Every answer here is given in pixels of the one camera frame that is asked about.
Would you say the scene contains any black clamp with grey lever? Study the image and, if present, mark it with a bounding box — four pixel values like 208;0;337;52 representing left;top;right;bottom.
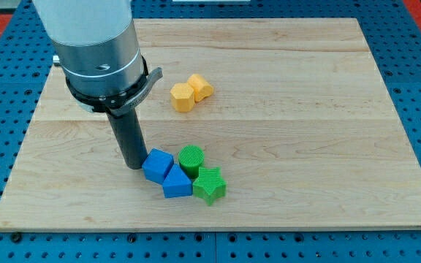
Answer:
65;58;163;115

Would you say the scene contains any blue triangle block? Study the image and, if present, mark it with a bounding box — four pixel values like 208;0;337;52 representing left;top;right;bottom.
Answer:
162;164;192;198

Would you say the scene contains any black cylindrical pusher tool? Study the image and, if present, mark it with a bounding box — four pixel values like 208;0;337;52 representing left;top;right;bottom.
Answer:
107;109;148;169

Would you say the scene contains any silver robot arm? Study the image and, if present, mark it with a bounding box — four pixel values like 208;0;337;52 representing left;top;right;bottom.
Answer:
33;0;146;111

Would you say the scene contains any wooden board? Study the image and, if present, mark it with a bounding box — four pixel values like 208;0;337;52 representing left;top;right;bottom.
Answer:
0;18;421;232

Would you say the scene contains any green star block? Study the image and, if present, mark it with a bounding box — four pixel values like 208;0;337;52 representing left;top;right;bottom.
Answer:
192;167;227;206

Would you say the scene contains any blue cube block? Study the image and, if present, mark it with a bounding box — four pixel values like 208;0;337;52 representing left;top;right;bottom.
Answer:
142;148;174;184

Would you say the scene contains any green cylinder block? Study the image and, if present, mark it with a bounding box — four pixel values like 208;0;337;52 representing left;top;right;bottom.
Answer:
178;145;205;179

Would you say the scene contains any yellow heart block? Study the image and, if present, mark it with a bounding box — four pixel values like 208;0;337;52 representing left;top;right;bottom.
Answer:
187;74;214;102

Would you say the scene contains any yellow hexagon block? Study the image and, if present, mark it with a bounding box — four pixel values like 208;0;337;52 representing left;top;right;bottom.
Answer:
170;83;195;113

